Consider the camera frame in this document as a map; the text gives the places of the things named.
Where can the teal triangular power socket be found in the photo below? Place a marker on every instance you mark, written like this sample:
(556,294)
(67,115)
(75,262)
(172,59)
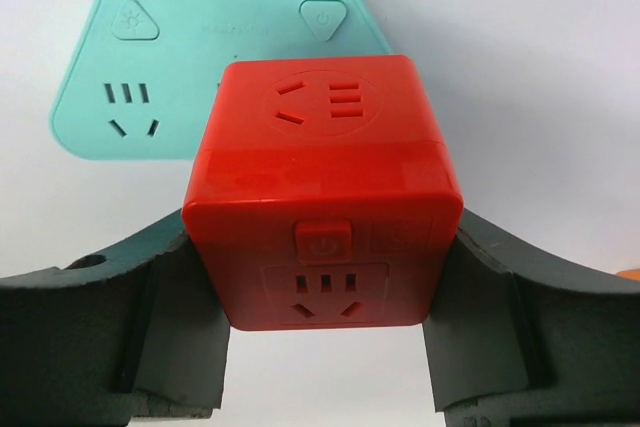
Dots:
(144,74)

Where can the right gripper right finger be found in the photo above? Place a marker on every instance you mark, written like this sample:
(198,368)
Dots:
(517,336)

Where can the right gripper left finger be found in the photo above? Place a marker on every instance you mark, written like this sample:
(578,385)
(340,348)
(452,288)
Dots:
(132,331)

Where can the red cube plug adapter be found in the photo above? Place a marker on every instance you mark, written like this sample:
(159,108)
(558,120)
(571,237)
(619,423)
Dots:
(323,194)

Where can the orange power strip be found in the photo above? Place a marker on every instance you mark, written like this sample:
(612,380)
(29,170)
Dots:
(632,274)

